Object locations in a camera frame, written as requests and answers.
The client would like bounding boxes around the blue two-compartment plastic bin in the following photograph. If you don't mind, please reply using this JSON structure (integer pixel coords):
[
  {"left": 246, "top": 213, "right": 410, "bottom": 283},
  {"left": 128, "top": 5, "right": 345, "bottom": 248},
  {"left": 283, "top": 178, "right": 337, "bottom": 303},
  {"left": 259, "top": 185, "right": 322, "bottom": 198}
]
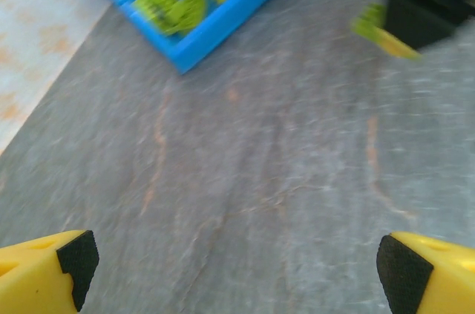
[{"left": 79, "top": 0, "right": 320, "bottom": 76}]

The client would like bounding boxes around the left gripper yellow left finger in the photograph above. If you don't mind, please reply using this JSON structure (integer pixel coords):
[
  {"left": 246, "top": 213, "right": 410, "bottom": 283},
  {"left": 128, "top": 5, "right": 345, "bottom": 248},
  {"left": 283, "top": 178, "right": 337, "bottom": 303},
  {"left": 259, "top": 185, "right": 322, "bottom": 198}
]
[{"left": 0, "top": 229, "right": 100, "bottom": 314}]

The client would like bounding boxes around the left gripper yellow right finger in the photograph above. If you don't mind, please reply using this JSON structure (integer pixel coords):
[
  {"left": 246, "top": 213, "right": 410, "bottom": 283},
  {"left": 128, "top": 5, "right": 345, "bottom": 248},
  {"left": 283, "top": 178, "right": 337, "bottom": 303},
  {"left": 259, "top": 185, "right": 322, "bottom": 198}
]
[{"left": 376, "top": 231, "right": 475, "bottom": 314}]

